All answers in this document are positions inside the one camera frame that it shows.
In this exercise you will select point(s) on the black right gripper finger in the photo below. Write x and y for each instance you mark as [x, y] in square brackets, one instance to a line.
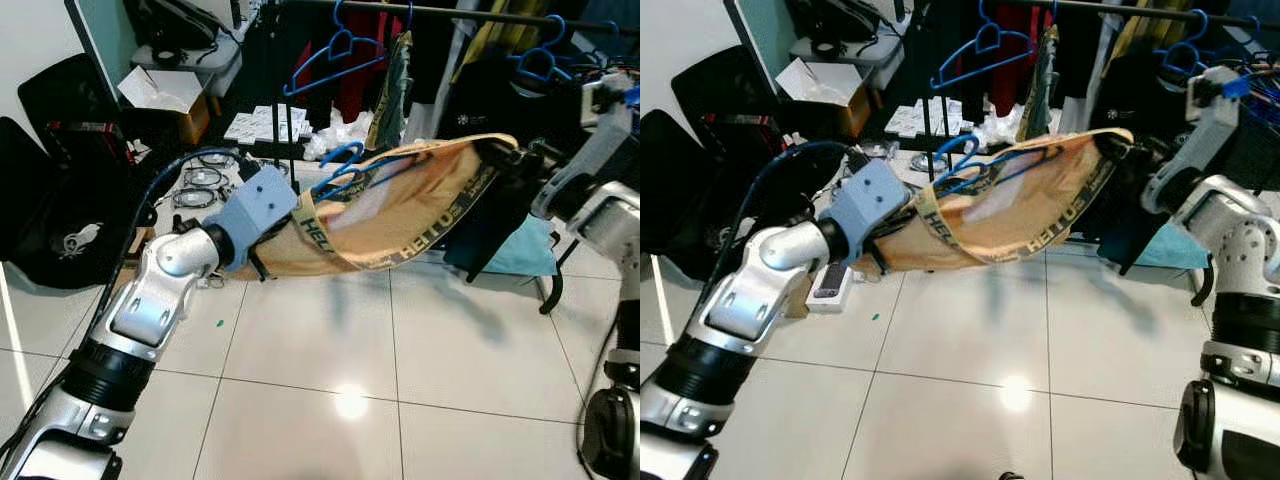
[505, 160]
[1110, 141]
[502, 146]
[1112, 155]

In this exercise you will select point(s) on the beige garment with lettered band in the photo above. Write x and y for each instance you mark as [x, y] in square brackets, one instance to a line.
[400, 225]
[1020, 215]

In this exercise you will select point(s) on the blue plastic hanger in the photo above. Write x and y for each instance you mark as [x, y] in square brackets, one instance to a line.
[340, 150]
[1250, 45]
[600, 50]
[955, 142]
[988, 27]
[1185, 48]
[538, 53]
[341, 33]

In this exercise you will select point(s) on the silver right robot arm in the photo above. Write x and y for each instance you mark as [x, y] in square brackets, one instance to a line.
[1240, 220]
[600, 215]

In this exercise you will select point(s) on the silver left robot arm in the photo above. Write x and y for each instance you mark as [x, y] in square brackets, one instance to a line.
[150, 300]
[760, 290]

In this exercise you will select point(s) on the teal cloth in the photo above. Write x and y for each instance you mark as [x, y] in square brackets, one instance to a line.
[525, 250]
[1180, 260]

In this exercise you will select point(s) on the small brown cardboard box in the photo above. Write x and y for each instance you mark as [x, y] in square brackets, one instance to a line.
[797, 300]

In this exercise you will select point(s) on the white hanging garment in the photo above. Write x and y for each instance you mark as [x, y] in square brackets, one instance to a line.
[1095, 40]
[445, 50]

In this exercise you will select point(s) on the white cloth pile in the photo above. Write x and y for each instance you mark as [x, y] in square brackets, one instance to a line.
[340, 135]
[1005, 125]

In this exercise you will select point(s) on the yellow striped hanging garment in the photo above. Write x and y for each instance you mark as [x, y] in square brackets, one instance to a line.
[1135, 25]
[490, 35]

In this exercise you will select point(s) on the red hanging garment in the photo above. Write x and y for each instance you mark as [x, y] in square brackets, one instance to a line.
[1010, 80]
[360, 90]

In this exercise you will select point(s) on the white packet stack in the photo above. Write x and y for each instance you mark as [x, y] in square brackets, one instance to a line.
[260, 125]
[920, 118]

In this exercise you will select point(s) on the black bag with white logo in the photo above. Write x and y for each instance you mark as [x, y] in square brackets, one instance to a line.
[80, 240]
[690, 200]

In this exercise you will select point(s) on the open cardboard box white paper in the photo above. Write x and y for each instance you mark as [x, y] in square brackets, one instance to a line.
[155, 90]
[810, 82]

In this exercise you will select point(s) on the black case with red stripe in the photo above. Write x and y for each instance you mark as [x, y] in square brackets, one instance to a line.
[720, 95]
[70, 90]

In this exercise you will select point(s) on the grey side table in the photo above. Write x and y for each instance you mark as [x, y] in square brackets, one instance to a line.
[215, 65]
[875, 60]

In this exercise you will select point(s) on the black equipment pile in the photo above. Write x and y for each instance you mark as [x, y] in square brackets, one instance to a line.
[185, 20]
[845, 18]

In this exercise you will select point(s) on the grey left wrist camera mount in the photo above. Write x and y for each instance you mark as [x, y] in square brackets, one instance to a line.
[870, 200]
[260, 205]

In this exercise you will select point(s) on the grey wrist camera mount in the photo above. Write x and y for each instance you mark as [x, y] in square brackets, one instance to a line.
[605, 110]
[260, 205]
[870, 200]
[1210, 120]

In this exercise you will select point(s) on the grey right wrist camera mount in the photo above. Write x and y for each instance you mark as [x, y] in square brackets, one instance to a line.
[605, 110]
[1210, 120]

